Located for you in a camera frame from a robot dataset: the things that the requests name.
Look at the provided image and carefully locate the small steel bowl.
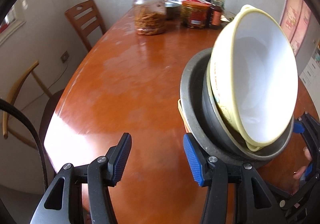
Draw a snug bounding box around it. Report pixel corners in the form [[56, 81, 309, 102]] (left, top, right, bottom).
[[164, 1, 182, 20]]

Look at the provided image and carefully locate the plastic pickle jar black lid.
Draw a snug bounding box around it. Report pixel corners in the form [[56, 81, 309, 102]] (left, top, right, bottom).
[[132, 0, 167, 36]]

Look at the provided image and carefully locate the person's right hand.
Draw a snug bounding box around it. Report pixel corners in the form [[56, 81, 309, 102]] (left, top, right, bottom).
[[293, 146, 312, 194]]

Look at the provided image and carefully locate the curved-back wooden chair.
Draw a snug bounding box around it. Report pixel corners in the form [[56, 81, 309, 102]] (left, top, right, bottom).
[[2, 60, 65, 149]]

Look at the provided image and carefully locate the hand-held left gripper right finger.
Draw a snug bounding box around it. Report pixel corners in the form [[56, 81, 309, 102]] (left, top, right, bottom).
[[183, 133, 288, 224]]

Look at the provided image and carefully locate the wooden slat-back chair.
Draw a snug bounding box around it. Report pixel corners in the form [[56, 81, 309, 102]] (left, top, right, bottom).
[[64, 0, 107, 52]]

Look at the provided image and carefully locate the window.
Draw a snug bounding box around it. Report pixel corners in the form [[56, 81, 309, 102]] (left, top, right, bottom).
[[0, 6, 27, 44]]

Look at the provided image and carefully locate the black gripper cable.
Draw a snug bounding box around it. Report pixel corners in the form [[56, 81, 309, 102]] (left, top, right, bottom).
[[0, 98, 49, 192]]

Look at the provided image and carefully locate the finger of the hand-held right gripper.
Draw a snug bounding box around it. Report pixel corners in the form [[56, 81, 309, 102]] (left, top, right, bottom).
[[293, 111, 320, 158], [279, 158, 316, 209]]

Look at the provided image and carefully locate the white drawer cabinet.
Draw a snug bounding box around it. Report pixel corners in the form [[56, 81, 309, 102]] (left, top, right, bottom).
[[299, 39, 320, 89]]

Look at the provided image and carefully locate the yellow shell-shaped plate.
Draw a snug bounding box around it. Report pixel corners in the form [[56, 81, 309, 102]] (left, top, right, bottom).
[[177, 98, 187, 124]]

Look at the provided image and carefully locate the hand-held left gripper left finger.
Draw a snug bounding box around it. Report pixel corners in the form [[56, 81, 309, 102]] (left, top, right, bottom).
[[30, 133, 132, 224]]

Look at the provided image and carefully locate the yellow bowl white inside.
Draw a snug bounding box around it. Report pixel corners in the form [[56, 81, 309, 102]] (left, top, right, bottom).
[[209, 4, 299, 152]]

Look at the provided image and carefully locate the red label jar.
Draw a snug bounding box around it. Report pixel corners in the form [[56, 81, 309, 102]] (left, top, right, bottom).
[[180, 1, 210, 29]]

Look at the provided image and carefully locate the dark sauce bottle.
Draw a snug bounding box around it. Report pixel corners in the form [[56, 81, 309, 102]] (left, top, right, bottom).
[[209, 0, 224, 30]]

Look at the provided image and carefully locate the thin wall wire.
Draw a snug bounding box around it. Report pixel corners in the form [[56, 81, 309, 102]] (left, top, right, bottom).
[[15, 63, 69, 112]]

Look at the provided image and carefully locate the pink cartoon curtain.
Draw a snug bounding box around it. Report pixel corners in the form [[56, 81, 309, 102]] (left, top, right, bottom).
[[279, 0, 319, 56]]

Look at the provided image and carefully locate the large steel basin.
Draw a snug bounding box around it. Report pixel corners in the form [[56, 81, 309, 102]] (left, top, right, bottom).
[[179, 48, 295, 167]]

